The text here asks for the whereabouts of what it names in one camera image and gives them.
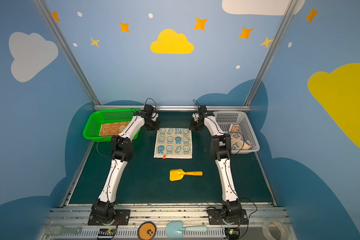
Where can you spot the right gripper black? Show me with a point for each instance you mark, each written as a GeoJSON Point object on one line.
{"type": "Point", "coordinates": [196, 124]}

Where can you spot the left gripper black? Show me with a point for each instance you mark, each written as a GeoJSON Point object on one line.
{"type": "Point", "coordinates": [152, 124]}

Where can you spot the white plastic basket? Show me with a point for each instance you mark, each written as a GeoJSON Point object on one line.
{"type": "Point", "coordinates": [227, 118]}

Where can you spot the teal patterned towel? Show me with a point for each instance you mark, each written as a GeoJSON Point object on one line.
{"type": "Point", "coordinates": [174, 143]}

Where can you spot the orange jellyfish pattern towel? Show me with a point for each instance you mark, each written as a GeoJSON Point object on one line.
{"type": "Point", "coordinates": [110, 129]}

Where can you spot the green plastic basket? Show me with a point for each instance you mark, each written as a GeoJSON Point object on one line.
{"type": "Point", "coordinates": [96, 119]}

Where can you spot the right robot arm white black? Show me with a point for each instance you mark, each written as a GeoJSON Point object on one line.
{"type": "Point", "coordinates": [221, 152]}

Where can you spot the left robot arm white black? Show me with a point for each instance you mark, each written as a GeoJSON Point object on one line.
{"type": "Point", "coordinates": [121, 153]}

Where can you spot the beige lettered towel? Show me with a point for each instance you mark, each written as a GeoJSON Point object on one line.
{"type": "Point", "coordinates": [238, 142]}

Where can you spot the yellow toy shovel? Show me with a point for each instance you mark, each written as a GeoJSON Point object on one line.
{"type": "Point", "coordinates": [178, 174]}

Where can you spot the orange black round disc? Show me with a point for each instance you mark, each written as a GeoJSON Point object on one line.
{"type": "Point", "coordinates": [147, 231]}

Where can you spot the light blue toy shovel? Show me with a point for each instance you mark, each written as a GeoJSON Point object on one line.
{"type": "Point", "coordinates": [175, 229]}

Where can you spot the right electronics board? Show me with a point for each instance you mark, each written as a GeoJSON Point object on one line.
{"type": "Point", "coordinates": [231, 234]}

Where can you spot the electronics board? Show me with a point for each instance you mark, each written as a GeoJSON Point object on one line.
{"type": "Point", "coordinates": [106, 234]}
{"type": "Point", "coordinates": [231, 234]}

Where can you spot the left electronics board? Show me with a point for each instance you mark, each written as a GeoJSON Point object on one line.
{"type": "Point", "coordinates": [106, 234]}

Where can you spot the clear tape roll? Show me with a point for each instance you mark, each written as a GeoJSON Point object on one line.
{"type": "Point", "coordinates": [275, 230]}

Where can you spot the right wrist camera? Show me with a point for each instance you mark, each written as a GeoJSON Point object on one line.
{"type": "Point", "coordinates": [200, 114]}

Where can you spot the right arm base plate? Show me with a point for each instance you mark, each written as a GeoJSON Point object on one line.
{"type": "Point", "coordinates": [223, 217]}

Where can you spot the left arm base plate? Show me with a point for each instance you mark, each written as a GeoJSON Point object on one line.
{"type": "Point", "coordinates": [109, 217]}

